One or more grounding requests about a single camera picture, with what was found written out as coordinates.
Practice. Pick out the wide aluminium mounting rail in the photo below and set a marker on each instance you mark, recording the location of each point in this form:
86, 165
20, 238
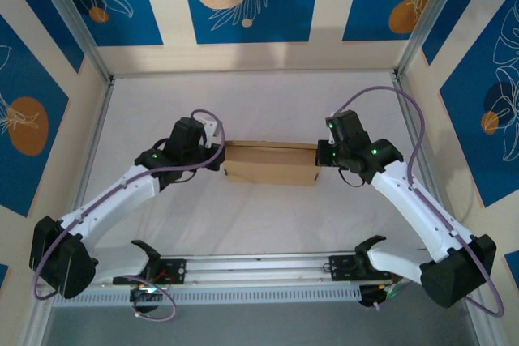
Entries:
259, 269

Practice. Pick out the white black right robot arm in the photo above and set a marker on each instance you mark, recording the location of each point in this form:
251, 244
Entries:
409, 208

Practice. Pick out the brown cardboard box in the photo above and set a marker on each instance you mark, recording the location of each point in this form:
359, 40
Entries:
267, 167

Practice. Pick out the short aluminium frame bar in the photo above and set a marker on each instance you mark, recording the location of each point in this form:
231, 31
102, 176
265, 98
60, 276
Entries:
476, 325
35, 325

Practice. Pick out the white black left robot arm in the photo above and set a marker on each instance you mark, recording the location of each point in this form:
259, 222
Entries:
109, 204

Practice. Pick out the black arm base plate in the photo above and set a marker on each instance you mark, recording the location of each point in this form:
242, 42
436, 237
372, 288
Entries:
340, 267
178, 271

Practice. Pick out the aluminium frame post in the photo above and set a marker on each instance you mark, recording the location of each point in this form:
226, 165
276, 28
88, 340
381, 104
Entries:
429, 18
73, 18

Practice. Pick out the aluminium table side rail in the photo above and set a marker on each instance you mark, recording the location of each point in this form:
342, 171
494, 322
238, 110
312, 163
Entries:
94, 135
405, 105

